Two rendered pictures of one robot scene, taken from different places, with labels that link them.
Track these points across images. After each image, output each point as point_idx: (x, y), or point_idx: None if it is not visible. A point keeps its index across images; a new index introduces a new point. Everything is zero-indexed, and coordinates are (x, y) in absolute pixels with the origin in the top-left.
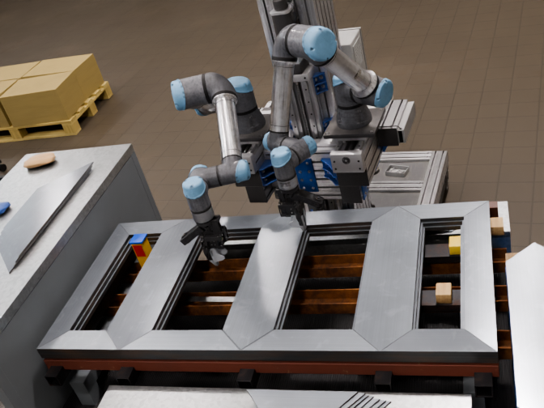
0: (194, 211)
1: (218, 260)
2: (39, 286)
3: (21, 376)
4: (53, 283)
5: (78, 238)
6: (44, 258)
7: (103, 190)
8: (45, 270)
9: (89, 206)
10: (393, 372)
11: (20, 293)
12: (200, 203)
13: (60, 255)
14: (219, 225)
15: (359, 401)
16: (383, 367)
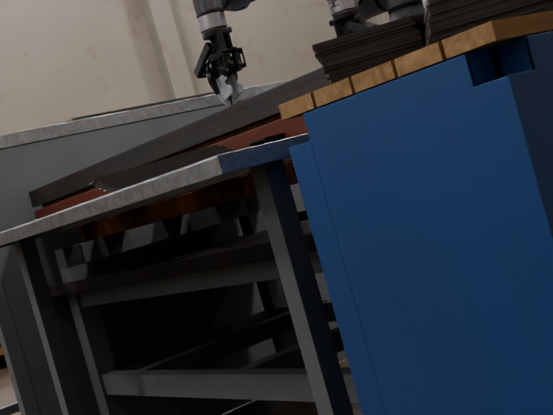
0: (197, 14)
1: (227, 95)
2: (67, 141)
3: (1, 214)
4: (91, 151)
5: (152, 128)
6: (89, 118)
7: (216, 102)
8: (85, 130)
9: (186, 105)
10: (286, 136)
11: (36, 129)
12: (201, 0)
13: (115, 128)
14: (227, 39)
15: (209, 151)
16: (275, 128)
